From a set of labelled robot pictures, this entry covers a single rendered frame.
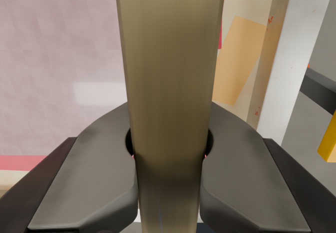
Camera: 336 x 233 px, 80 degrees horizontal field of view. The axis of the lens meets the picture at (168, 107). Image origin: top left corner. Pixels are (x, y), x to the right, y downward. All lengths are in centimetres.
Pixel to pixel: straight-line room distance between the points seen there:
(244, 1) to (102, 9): 16
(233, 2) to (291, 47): 8
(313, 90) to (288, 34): 29
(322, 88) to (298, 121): 119
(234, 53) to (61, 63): 21
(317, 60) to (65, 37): 141
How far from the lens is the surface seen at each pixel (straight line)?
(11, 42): 32
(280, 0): 25
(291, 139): 176
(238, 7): 26
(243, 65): 27
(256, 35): 27
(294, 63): 26
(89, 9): 26
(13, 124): 38
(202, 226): 72
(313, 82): 52
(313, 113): 170
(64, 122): 33
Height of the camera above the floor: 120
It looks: 61 degrees down
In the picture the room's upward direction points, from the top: 178 degrees counter-clockwise
